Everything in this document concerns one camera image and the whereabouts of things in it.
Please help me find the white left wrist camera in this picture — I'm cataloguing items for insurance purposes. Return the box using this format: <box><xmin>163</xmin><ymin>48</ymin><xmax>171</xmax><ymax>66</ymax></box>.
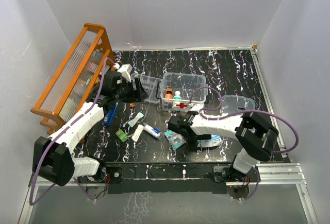
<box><xmin>117</xmin><ymin>64</ymin><xmax>133</xmax><ymax>82</ymax></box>

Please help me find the white blue ointment tube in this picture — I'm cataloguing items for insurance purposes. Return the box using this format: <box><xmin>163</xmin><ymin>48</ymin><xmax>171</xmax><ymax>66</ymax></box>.
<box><xmin>144</xmin><ymin>124</ymin><xmax>161</xmax><ymax>139</ymax></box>

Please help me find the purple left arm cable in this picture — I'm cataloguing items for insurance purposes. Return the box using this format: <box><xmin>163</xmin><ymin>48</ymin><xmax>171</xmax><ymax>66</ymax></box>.
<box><xmin>28</xmin><ymin>57</ymin><xmax>119</xmax><ymax>206</ymax></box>

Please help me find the orange wooden rack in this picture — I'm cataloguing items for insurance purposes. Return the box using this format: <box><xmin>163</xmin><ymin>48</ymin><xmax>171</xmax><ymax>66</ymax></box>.
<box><xmin>31</xmin><ymin>23</ymin><xmax>114</xmax><ymax>134</ymax></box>

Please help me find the clear plastic box lid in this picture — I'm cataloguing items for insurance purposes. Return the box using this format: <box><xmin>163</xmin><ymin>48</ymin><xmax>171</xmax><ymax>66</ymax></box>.
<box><xmin>222</xmin><ymin>95</ymin><xmax>255</xmax><ymax>114</ymax></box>

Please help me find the aluminium frame rail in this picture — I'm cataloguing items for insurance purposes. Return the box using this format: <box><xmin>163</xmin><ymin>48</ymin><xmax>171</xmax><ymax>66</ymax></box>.
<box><xmin>20</xmin><ymin>48</ymin><xmax>317</xmax><ymax>223</ymax></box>

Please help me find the clear plastic divider tray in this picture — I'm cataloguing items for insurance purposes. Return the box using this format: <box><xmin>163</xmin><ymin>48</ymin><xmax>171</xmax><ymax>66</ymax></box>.
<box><xmin>131</xmin><ymin>73</ymin><xmax>162</xmax><ymax>104</ymax></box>

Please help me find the white bottle green label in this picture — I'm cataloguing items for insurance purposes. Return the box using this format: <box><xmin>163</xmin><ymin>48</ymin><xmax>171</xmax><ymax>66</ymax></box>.
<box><xmin>173</xmin><ymin>91</ymin><xmax>182</xmax><ymax>105</ymax></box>

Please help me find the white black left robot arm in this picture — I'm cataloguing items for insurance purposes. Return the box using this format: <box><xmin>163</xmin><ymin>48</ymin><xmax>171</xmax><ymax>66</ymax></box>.
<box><xmin>32</xmin><ymin>71</ymin><xmax>149</xmax><ymax>186</ymax></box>

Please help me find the long white teal sachet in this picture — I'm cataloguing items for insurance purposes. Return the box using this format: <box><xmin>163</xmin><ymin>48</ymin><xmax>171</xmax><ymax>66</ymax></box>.
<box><xmin>131</xmin><ymin>124</ymin><xmax>144</xmax><ymax>142</ymax></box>

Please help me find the brown bottle orange cap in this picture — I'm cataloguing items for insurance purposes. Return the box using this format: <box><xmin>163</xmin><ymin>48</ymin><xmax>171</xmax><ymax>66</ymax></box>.
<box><xmin>164</xmin><ymin>88</ymin><xmax>173</xmax><ymax>104</ymax></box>

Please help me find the small green packet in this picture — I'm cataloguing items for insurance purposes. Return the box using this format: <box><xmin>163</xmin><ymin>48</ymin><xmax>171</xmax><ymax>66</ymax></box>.
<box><xmin>115</xmin><ymin>129</ymin><xmax>129</xmax><ymax>142</ymax></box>

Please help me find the white blue packet bag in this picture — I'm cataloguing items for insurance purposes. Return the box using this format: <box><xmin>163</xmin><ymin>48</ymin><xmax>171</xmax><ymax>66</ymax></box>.
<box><xmin>198</xmin><ymin>135</ymin><xmax>222</xmax><ymax>148</ymax></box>

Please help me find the clear first aid box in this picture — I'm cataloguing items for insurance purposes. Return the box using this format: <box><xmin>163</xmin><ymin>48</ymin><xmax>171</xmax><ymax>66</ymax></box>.
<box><xmin>159</xmin><ymin>72</ymin><xmax>208</xmax><ymax>112</ymax></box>

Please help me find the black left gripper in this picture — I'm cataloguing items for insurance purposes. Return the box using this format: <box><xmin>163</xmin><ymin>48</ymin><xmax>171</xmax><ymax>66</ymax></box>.
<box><xmin>113</xmin><ymin>78</ymin><xmax>148</xmax><ymax>103</ymax></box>

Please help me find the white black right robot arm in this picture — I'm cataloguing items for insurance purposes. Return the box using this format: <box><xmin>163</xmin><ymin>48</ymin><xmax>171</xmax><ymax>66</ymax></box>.
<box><xmin>168</xmin><ymin>110</ymin><xmax>279</xmax><ymax>181</ymax></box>

